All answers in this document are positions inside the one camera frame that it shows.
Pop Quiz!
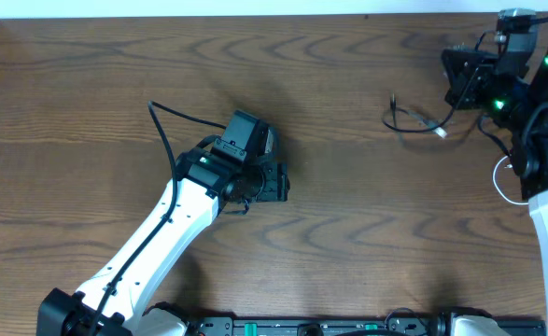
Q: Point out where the thick black cable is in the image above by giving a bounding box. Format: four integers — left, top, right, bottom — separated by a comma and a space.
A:
381, 63, 483, 140

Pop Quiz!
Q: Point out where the white USB cable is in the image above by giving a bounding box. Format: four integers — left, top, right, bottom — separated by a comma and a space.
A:
491, 155, 530, 206

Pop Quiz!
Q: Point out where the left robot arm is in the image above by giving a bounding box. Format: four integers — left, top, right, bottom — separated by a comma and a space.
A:
36, 141, 289, 335

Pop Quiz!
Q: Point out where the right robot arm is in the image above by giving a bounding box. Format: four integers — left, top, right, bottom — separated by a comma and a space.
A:
441, 46, 548, 334

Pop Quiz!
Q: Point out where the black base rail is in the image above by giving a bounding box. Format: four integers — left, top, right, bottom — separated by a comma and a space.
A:
147, 302, 548, 336

